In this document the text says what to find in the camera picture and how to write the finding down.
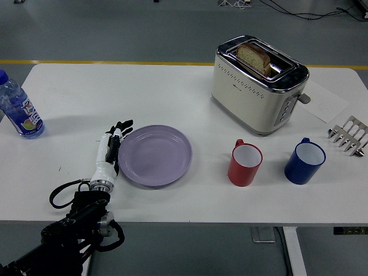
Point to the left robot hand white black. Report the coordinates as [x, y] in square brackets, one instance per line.
[103, 169]

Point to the purple round plate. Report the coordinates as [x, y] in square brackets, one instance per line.
[155, 155]

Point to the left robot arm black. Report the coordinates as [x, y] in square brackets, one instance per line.
[72, 227]

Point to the grey floor socket plate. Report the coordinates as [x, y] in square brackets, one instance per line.
[263, 235]

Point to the white table leg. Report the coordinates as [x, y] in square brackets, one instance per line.
[294, 253]
[87, 268]

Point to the blue-capped water bottle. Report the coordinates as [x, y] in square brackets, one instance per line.
[20, 106]

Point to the red mug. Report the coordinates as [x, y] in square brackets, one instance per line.
[240, 172]

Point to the cream and chrome toaster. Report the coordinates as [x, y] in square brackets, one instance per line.
[244, 97]

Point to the brown bread slice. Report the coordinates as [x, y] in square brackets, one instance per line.
[254, 57]

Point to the blue mug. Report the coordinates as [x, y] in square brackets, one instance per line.
[299, 172]

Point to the white paper sheet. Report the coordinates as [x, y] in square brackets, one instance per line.
[325, 106]

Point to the silver metal toast rack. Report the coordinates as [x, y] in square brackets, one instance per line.
[352, 135]

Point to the black table control panel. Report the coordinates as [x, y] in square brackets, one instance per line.
[350, 230]

